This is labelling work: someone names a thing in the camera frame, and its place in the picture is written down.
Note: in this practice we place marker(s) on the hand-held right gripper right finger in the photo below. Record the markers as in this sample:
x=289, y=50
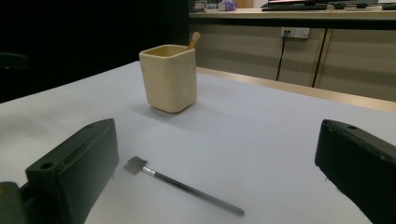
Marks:
x=361, y=168

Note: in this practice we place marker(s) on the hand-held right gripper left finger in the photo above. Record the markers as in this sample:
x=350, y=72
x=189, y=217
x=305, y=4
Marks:
x=71, y=174

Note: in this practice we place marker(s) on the beige square cup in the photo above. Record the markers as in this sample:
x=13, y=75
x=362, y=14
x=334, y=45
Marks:
x=169, y=81

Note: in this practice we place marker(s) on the tan-tipped black makeup brush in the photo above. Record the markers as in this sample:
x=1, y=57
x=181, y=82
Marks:
x=194, y=39

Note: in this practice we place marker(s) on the white table mat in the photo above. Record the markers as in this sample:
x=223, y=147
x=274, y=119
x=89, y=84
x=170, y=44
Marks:
x=243, y=140

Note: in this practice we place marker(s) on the beige cabinet counter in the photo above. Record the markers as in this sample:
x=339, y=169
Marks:
x=249, y=49

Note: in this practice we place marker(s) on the black keyboard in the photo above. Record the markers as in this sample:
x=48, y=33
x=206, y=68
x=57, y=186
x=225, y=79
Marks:
x=294, y=6

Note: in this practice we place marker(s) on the purple box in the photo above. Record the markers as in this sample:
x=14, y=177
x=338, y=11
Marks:
x=229, y=5

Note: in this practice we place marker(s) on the white wall outlet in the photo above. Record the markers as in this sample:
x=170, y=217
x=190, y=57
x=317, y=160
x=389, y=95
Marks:
x=295, y=32

